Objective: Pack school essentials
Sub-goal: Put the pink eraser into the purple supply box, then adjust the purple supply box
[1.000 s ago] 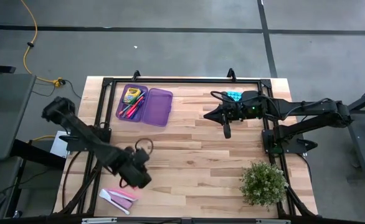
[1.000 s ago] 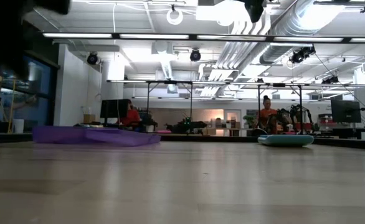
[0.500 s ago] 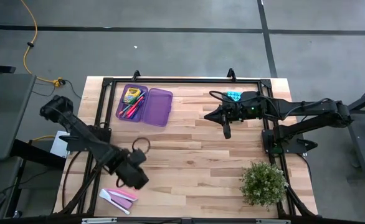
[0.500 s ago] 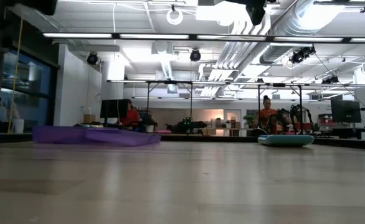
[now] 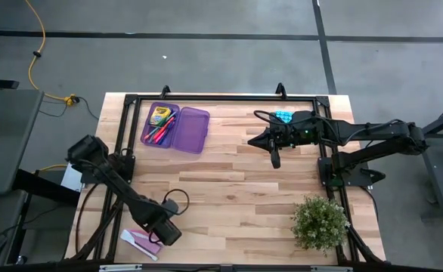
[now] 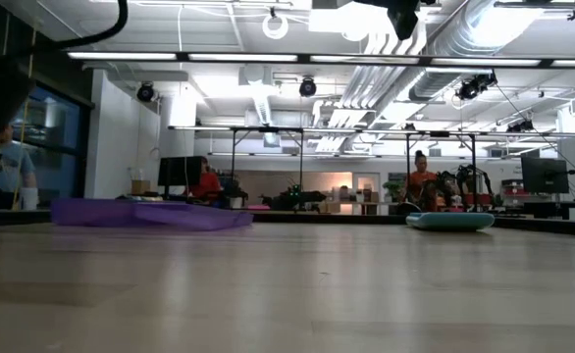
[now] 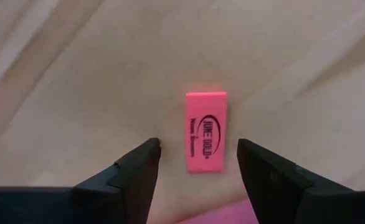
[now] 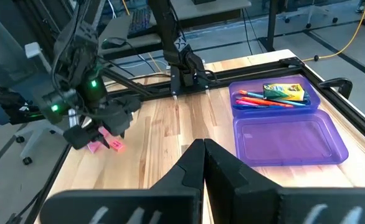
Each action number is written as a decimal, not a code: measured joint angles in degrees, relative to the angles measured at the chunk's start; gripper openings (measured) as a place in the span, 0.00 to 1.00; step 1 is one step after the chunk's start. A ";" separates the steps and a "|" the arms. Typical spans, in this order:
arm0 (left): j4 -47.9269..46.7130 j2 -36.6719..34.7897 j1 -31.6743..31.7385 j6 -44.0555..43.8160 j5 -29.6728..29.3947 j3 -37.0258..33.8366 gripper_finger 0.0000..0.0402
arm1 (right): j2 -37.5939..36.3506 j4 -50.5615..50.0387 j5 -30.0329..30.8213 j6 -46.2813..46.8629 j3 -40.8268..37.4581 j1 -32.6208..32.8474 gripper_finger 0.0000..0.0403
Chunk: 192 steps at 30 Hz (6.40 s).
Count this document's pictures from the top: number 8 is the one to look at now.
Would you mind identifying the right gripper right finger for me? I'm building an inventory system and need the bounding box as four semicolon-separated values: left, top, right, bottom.
204;138;365;224

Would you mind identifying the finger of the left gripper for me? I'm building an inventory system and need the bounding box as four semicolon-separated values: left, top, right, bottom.
116;95;143;139
63;125;110;151

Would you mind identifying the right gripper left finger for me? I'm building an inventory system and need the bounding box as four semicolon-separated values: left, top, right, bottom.
39;138;206;224

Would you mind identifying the small pink eraser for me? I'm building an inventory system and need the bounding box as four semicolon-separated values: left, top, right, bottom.
108;139;126;153

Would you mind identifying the blue pen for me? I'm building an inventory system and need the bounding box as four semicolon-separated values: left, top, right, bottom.
232;104;285;110

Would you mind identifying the pink highlighter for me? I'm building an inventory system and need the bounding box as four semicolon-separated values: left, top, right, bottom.
235;98;266;107

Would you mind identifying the pink marker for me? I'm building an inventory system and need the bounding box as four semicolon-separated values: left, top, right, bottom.
240;96;295;109

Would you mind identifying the yellow green crayon box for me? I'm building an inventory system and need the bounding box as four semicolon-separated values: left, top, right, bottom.
262;82;306;102

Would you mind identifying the pink white stapler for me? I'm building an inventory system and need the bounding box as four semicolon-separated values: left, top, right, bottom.
85;126;112;154

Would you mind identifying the black computer mouse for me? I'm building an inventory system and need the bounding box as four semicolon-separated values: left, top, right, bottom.
100;36;129;50

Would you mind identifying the purple plastic pencil case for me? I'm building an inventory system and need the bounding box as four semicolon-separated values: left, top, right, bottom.
228;75;350;167

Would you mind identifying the grey keyboard desk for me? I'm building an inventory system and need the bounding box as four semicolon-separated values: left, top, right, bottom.
97;12;171;62

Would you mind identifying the backlit computer keyboard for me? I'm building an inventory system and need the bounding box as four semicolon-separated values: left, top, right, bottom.
128;6;153;39

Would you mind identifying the grey office desk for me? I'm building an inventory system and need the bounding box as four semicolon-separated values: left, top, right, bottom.
168;0;252;21

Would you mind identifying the white office chair base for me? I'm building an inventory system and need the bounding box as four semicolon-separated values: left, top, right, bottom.
282;0;339;29

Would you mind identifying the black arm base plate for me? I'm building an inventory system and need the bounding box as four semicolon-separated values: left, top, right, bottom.
169;63;210;96

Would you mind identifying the black aluminium table frame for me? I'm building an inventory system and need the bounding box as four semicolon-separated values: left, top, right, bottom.
23;57;365;224

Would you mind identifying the black frame clamp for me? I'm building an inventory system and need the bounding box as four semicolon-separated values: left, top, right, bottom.
318;77;354;100

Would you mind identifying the black desk leg post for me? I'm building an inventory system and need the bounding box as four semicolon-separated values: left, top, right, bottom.
265;0;279;52

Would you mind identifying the yellow extension cable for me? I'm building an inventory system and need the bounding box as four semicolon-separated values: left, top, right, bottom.
300;0;365;62

